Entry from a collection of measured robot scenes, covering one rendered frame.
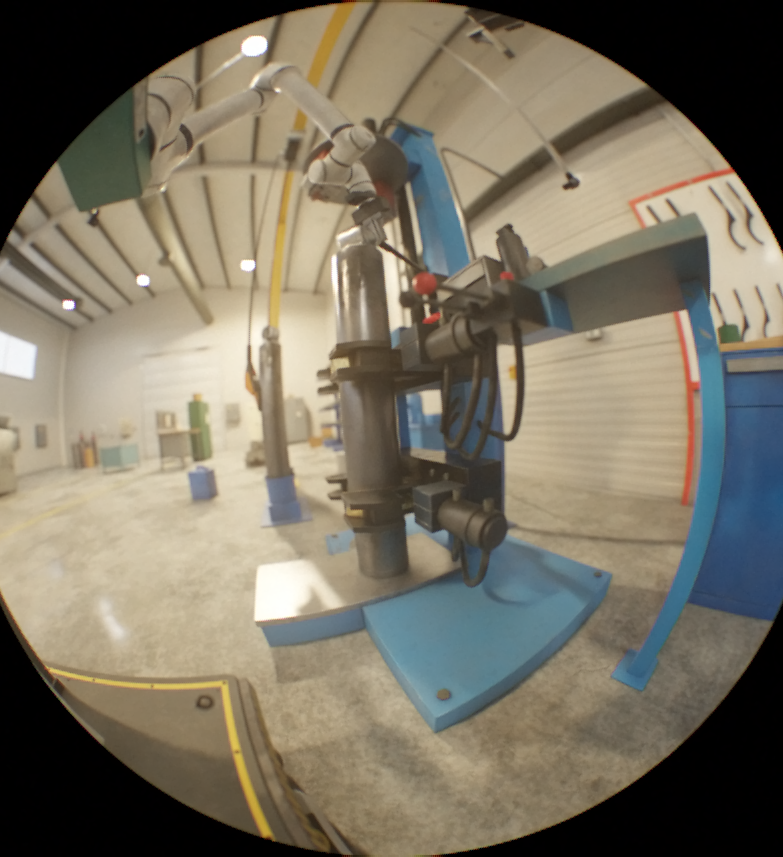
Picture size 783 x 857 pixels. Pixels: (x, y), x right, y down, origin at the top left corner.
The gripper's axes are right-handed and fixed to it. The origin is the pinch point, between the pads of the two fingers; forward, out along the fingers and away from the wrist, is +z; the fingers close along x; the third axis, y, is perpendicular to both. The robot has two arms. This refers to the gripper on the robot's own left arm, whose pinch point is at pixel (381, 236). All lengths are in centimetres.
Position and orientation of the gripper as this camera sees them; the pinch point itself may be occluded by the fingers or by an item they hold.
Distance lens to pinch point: 96.2
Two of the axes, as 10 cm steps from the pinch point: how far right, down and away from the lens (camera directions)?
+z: 3.3, 8.7, 3.7
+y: 5.2, -5.0, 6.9
